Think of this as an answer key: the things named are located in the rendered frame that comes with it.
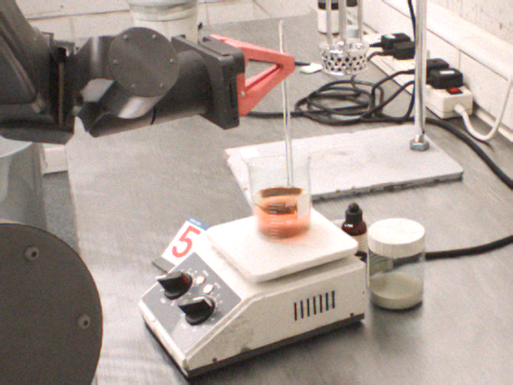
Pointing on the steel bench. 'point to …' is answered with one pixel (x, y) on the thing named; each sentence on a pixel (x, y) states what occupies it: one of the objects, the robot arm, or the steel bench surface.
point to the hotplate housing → (270, 311)
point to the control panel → (161, 306)
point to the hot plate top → (331, 239)
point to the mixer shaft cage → (352, 50)
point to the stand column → (420, 78)
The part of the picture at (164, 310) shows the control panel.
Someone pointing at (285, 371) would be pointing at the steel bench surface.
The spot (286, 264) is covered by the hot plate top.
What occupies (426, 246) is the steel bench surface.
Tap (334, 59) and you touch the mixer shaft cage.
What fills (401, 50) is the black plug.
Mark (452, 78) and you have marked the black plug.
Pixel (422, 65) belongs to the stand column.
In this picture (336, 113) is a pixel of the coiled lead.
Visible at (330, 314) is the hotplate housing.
